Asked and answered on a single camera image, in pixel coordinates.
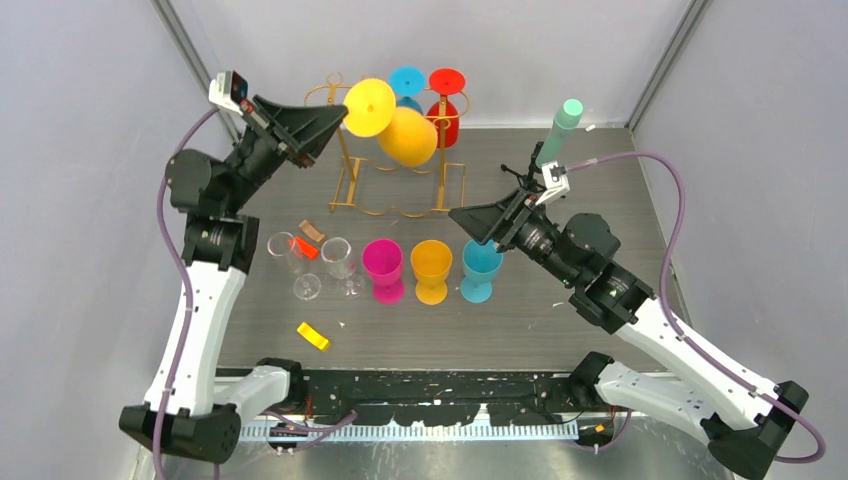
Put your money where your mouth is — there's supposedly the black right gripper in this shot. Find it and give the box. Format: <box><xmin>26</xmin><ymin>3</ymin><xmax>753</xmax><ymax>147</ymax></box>
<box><xmin>448</xmin><ymin>186</ymin><xmax>579</xmax><ymax>286</ymax></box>

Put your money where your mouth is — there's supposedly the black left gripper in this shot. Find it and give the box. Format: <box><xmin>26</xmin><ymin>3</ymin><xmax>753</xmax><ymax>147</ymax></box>
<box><xmin>224</xmin><ymin>96</ymin><xmax>348</xmax><ymax>214</ymax></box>

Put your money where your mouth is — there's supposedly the blue wine glass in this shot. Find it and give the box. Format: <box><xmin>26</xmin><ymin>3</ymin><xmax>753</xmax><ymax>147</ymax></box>
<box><xmin>388</xmin><ymin>66</ymin><xmax>425</xmax><ymax>114</ymax></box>
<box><xmin>459</xmin><ymin>240</ymin><xmax>504</xmax><ymax>304</ymax></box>

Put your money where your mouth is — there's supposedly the yellow wine glass front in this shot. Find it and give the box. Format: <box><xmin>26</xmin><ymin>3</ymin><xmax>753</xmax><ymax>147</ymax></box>
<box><xmin>410</xmin><ymin>240</ymin><xmax>453</xmax><ymax>306</ymax></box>

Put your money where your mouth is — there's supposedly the yellow wine glass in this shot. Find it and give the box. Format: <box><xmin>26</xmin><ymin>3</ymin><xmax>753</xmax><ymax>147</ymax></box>
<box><xmin>410</xmin><ymin>240</ymin><xmax>453</xmax><ymax>306</ymax></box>
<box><xmin>343</xmin><ymin>78</ymin><xmax>438</xmax><ymax>168</ymax></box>

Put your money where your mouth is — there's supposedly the yellow wine glass back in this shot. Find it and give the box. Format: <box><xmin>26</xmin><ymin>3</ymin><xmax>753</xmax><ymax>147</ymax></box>
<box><xmin>343</xmin><ymin>78</ymin><xmax>438</xmax><ymax>168</ymax></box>

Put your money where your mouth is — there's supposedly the pink wine glass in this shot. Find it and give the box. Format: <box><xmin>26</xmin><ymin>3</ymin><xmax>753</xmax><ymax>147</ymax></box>
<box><xmin>362</xmin><ymin>238</ymin><xmax>405</xmax><ymax>305</ymax></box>

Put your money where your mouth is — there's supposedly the clear wine glass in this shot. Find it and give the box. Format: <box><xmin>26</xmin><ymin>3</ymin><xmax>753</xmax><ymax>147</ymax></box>
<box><xmin>320</xmin><ymin>237</ymin><xmax>364</xmax><ymax>299</ymax></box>
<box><xmin>266</xmin><ymin>231</ymin><xmax>322</xmax><ymax>301</ymax></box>

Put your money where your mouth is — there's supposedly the red wine glass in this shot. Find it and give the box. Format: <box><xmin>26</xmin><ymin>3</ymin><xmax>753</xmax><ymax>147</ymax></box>
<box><xmin>426</xmin><ymin>68</ymin><xmax>466</xmax><ymax>148</ymax></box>

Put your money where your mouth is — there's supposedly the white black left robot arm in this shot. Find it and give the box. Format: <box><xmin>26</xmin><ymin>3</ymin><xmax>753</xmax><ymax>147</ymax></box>
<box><xmin>119</xmin><ymin>96</ymin><xmax>348</xmax><ymax>465</ymax></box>

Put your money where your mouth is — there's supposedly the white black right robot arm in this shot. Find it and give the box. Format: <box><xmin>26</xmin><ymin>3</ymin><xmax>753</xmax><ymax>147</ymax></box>
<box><xmin>449</xmin><ymin>189</ymin><xmax>809</xmax><ymax>479</ymax></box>

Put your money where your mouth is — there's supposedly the small black tripod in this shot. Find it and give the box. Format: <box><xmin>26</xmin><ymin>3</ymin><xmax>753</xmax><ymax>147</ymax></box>
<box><xmin>500</xmin><ymin>141</ymin><xmax>546</xmax><ymax>194</ymax></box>

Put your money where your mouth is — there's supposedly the tan wooden block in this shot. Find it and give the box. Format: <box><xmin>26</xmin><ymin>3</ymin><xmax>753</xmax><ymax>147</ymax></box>
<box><xmin>298</xmin><ymin>220</ymin><xmax>327</xmax><ymax>244</ymax></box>

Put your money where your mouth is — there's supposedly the orange red block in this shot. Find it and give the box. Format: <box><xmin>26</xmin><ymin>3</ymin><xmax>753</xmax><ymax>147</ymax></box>
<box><xmin>294</xmin><ymin>237</ymin><xmax>320</xmax><ymax>260</ymax></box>

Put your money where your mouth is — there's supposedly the yellow block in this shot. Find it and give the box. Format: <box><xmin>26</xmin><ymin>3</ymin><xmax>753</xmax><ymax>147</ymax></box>
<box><xmin>296</xmin><ymin>322</ymin><xmax>331</xmax><ymax>352</ymax></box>

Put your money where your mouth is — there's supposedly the gold wire glass rack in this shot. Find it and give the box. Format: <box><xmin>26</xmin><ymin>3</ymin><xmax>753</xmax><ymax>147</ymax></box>
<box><xmin>304</xmin><ymin>72</ymin><xmax>471</xmax><ymax>219</ymax></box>

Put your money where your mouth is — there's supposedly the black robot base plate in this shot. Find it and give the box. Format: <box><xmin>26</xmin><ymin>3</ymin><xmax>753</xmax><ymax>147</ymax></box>
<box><xmin>218</xmin><ymin>366</ymin><xmax>637</xmax><ymax>431</ymax></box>

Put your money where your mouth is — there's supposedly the aluminium frame rail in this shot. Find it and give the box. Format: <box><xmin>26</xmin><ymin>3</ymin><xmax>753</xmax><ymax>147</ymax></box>
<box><xmin>238</xmin><ymin>404</ymin><xmax>611</xmax><ymax>448</ymax></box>

